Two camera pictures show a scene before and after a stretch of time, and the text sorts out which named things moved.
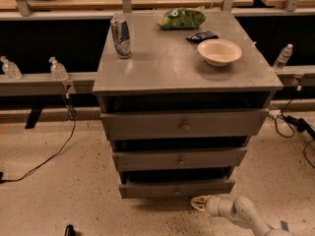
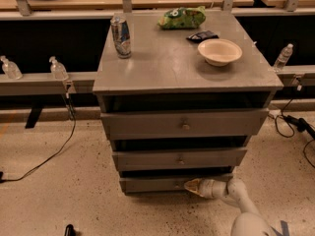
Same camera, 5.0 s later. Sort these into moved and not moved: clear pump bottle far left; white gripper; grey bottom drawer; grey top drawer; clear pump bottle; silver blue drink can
Moved: white gripper; grey bottom drawer
Not moved: silver blue drink can; grey top drawer; clear pump bottle; clear pump bottle far left
